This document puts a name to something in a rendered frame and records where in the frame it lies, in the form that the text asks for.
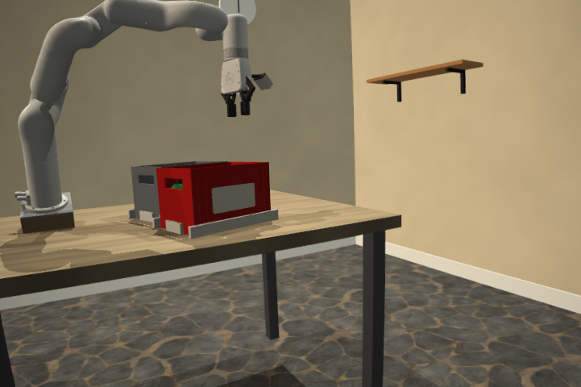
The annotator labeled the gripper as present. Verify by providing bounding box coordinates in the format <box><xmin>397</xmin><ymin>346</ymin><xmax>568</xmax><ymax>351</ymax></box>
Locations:
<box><xmin>221</xmin><ymin>57</ymin><xmax>255</xmax><ymax>117</ymax></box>

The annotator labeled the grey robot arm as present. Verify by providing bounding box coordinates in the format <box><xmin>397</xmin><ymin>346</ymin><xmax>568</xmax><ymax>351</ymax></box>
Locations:
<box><xmin>15</xmin><ymin>0</ymin><xmax>248</xmax><ymax>213</ymax></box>

